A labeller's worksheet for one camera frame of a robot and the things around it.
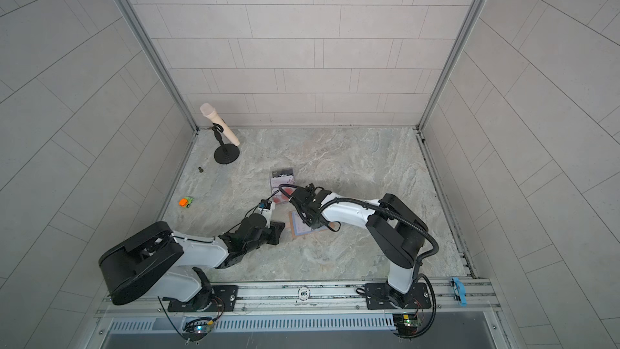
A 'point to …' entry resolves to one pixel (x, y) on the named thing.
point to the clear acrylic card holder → (281, 172)
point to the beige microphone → (209, 111)
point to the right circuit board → (406, 325)
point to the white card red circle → (281, 198)
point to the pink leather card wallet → (299, 228)
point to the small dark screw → (201, 170)
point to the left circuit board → (197, 328)
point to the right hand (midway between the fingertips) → (324, 218)
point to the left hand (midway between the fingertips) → (289, 226)
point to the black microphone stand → (225, 153)
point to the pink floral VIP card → (276, 182)
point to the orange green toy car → (185, 202)
